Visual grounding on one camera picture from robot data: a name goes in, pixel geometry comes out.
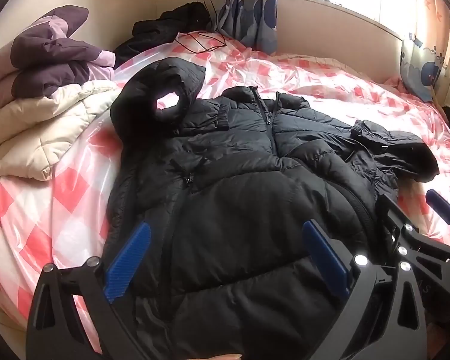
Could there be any black puffer jacket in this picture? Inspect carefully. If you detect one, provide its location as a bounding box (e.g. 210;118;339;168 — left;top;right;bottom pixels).
103;58;439;359

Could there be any black clothes pile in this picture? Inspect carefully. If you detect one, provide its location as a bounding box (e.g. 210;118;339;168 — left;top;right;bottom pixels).
113;2;212;69

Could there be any red white checkered bed cover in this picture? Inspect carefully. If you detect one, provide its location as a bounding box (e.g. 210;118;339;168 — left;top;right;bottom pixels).
0;33;450;355

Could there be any cream folded quilt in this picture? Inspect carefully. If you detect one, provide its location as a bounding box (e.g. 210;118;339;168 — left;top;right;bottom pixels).
0;80;121;181

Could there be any beige headboard panel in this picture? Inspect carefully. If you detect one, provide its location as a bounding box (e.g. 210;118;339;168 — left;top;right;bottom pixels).
276;0;401;83

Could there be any blue patterned curtain left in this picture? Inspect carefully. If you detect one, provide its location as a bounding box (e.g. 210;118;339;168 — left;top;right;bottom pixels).
217;0;278;55

